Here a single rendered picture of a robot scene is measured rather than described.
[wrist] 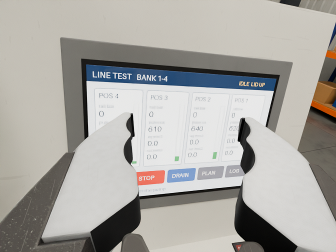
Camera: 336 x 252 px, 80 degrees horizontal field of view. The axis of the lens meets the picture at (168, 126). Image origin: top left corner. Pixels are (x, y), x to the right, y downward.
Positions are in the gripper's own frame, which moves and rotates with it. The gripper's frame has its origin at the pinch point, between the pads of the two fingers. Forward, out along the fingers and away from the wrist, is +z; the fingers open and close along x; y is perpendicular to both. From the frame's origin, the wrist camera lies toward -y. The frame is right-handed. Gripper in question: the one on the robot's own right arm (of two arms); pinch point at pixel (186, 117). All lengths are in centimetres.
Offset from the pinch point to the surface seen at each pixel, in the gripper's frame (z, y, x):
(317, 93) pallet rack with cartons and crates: 421, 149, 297
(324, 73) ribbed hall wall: 536, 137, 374
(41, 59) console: 20.6, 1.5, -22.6
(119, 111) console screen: 22.1, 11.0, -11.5
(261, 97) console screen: 32.6, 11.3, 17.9
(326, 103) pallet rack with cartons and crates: 400, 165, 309
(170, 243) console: 19, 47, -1
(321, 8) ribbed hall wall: 619, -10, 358
